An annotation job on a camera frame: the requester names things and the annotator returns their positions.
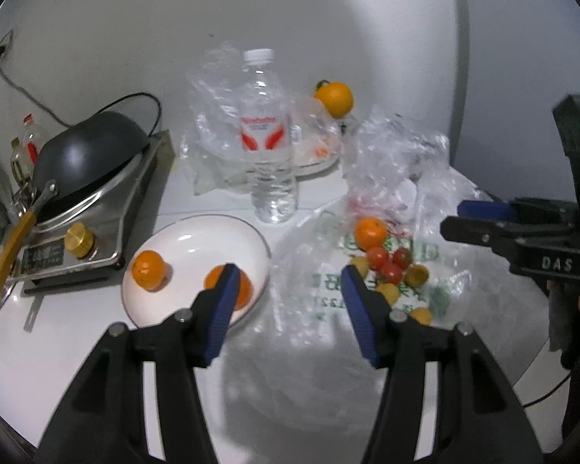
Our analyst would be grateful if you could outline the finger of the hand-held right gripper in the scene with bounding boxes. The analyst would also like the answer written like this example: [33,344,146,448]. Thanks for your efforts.
[457,196,579,225]
[440,216,577,258]

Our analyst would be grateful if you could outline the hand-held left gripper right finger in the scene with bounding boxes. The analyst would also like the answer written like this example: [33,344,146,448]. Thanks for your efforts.
[341,265,544,464]

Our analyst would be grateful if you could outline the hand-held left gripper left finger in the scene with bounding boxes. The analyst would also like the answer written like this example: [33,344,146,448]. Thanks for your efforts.
[36,263,242,464]

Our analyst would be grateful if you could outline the small orange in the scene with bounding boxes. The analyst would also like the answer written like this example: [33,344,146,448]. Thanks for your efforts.
[204,265,252,311]
[131,250,167,292]
[355,217,389,251]

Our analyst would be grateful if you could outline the green printed plastic bag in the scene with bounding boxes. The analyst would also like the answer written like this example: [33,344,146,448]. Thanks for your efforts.
[266,203,556,349]

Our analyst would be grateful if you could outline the white round plate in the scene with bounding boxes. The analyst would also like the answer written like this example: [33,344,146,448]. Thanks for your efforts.
[121,213,271,329]

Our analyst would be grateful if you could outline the crumpled clear plastic bag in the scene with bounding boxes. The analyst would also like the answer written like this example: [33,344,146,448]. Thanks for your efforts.
[343,106,494,233]

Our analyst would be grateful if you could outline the clear water bottle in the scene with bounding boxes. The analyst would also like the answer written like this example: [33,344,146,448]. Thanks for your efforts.
[239,48,300,224]

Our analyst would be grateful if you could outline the steel gas stove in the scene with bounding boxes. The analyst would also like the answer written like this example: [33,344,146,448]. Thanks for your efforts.
[0,130,172,322]

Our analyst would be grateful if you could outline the white plate with scraps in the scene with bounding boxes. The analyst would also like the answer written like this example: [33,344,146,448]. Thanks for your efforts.
[290,97,343,177]

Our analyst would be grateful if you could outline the orange with green stem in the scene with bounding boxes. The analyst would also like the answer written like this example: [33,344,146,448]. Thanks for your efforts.
[314,80,355,118]

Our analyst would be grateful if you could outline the yellow oil bottle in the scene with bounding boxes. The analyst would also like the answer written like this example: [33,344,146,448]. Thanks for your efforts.
[10,138,32,189]

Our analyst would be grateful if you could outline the red capped oil bottle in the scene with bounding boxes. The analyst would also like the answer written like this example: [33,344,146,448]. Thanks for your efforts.
[22,113,46,165]

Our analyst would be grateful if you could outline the thin black cable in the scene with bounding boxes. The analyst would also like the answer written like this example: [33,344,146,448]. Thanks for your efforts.
[522,377,568,408]

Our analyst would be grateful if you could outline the black wok with wooden handle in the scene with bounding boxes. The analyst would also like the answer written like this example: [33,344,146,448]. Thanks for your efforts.
[0,111,150,312]

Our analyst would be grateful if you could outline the black stove cable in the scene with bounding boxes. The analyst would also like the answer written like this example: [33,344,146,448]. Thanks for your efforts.
[0,43,162,138]

